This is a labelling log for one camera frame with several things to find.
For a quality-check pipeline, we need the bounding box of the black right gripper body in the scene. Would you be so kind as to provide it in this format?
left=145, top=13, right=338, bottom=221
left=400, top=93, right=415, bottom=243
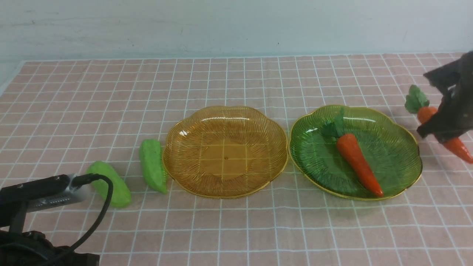
left=437, top=51, right=473, bottom=143

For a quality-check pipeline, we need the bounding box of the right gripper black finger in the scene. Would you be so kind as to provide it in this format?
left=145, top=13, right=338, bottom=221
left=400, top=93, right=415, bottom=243
left=417, top=111, right=455, bottom=139
left=423, top=65, right=460, bottom=93

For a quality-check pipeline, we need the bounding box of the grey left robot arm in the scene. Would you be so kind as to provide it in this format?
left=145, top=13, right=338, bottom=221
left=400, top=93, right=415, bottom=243
left=0, top=207, right=100, bottom=266

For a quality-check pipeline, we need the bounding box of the green plastic plate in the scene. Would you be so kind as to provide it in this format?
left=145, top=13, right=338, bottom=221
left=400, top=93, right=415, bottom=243
left=288, top=105, right=423, bottom=201

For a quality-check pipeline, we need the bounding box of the green toy cucumber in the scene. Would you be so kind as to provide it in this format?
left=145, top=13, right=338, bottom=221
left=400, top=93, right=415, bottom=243
left=86, top=161, right=132, bottom=208
left=139, top=139, right=168, bottom=195

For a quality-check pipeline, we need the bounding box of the pink checkered tablecloth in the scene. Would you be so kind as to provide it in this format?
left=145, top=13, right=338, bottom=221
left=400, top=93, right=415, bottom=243
left=0, top=53, right=473, bottom=266

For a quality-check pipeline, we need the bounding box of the amber plastic plate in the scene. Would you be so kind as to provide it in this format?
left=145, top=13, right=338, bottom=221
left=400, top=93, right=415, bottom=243
left=162, top=106, right=289, bottom=199

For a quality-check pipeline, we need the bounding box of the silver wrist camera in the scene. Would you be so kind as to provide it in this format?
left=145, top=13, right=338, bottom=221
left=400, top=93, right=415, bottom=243
left=0, top=174, right=92, bottom=227

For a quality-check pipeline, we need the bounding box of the orange toy carrot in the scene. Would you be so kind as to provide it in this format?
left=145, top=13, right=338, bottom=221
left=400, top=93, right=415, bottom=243
left=321, top=107, right=385, bottom=198
left=404, top=85, right=473, bottom=164

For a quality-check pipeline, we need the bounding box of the black camera cable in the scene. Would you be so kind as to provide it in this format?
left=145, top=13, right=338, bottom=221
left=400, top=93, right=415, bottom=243
left=37, top=173, right=114, bottom=266

